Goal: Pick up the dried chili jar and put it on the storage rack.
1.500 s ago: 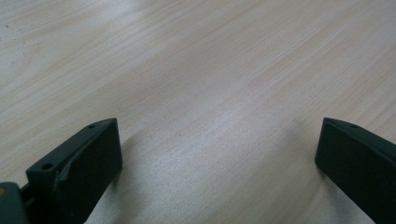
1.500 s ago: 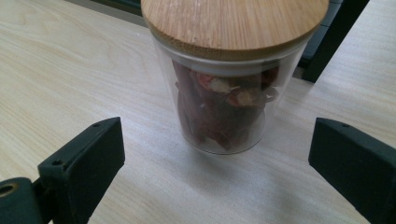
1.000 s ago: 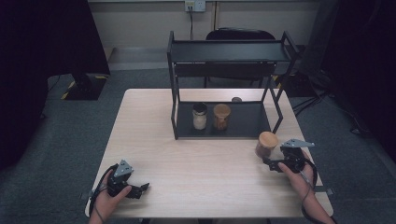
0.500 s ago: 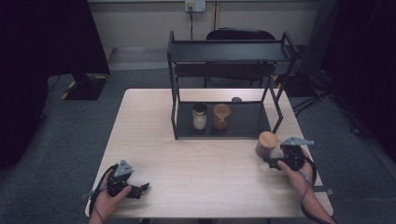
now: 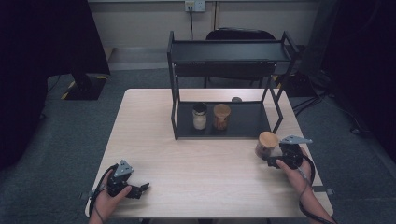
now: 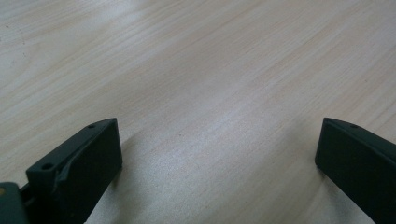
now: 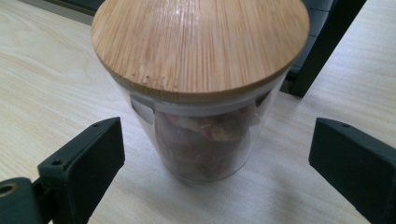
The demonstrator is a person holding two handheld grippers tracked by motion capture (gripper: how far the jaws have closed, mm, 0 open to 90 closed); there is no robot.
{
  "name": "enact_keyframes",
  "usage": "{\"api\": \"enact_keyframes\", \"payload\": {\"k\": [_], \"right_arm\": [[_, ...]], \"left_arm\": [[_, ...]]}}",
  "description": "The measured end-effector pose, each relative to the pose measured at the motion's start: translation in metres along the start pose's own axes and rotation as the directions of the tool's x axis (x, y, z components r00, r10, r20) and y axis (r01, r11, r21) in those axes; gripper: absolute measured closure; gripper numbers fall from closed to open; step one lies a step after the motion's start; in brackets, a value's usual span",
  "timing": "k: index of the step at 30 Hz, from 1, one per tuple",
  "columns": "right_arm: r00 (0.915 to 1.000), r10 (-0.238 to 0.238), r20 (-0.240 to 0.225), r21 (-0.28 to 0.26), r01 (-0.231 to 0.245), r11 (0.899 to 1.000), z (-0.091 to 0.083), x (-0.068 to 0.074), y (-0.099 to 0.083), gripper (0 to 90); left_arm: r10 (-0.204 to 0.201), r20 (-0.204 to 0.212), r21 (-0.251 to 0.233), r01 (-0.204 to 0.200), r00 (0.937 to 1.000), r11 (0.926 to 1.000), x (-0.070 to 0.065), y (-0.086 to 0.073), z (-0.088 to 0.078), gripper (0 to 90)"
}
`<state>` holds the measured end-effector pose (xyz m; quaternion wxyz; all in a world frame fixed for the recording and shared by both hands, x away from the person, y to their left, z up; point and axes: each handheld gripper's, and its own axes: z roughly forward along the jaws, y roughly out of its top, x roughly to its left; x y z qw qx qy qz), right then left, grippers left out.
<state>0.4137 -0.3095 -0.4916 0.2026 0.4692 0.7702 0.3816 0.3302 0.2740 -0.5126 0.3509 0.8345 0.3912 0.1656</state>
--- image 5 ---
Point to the glass jar with black lid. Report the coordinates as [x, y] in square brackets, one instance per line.
[199, 116]

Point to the black chair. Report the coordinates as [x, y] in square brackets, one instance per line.
[239, 33]

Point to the black floor box yellow stripes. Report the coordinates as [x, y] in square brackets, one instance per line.
[297, 85]

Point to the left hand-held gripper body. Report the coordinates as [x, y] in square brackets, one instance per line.
[120, 180]

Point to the person's left hand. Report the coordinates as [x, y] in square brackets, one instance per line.
[106, 202]

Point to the white wall outlet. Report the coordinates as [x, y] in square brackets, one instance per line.
[195, 5]

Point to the dark curtain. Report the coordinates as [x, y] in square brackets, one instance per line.
[37, 62]
[367, 62]

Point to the grey table edge bracket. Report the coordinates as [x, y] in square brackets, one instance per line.
[84, 195]
[325, 189]

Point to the wooden-lid jar with orange contents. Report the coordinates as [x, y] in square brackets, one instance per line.
[221, 116]

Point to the black stand base yellow stripes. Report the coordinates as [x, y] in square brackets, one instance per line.
[88, 87]

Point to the beige wall conduit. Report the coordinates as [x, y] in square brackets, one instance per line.
[215, 15]

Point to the black metal shelf rack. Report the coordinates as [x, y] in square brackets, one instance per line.
[249, 119]

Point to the wooden-lid jar with dark contents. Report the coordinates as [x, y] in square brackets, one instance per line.
[266, 143]

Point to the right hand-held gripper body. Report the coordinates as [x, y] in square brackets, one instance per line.
[292, 154]

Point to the person's right hand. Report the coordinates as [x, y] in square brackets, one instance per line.
[300, 179]

